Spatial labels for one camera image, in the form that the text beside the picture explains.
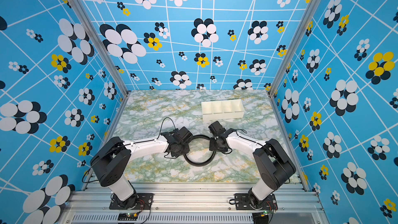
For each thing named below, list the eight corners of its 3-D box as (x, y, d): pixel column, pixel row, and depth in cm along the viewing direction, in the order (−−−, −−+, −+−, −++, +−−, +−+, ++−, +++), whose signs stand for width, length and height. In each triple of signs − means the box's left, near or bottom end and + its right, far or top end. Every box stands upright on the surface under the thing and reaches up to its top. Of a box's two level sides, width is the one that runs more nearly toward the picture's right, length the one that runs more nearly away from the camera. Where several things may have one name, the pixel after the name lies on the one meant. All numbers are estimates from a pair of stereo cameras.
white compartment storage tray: (202, 121, 106) (202, 117, 102) (201, 106, 114) (201, 102, 110) (244, 117, 108) (246, 113, 104) (240, 103, 116) (241, 98, 112)
